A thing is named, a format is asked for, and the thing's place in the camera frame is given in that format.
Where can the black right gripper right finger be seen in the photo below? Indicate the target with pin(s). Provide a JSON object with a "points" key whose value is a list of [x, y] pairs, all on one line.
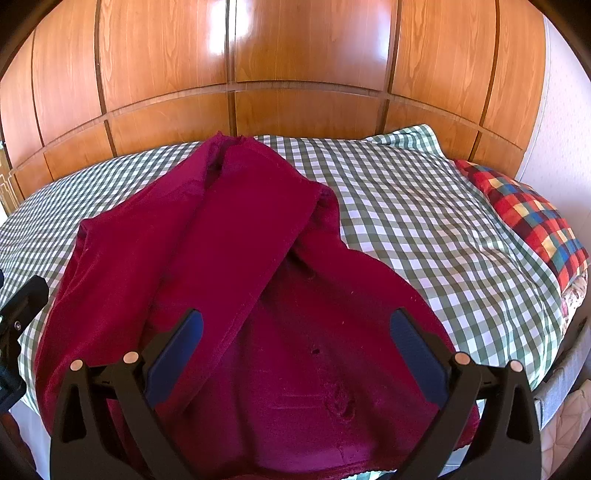
{"points": [[507, 442]]}

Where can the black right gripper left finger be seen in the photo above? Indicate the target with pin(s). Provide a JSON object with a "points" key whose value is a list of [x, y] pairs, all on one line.
{"points": [[85, 443]]}

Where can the dark red t-shirt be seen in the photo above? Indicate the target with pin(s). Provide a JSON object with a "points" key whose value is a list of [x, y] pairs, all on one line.
{"points": [[296, 375]]}

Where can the grey bed base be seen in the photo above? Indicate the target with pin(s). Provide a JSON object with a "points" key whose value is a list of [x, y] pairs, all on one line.
{"points": [[552, 391]]}

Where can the multicolour plaid pillow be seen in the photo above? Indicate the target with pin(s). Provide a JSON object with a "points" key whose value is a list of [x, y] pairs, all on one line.
{"points": [[534, 219]]}

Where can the green checkered bed sheet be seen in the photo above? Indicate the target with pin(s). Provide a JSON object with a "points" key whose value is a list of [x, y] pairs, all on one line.
{"points": [[401, 201]]}

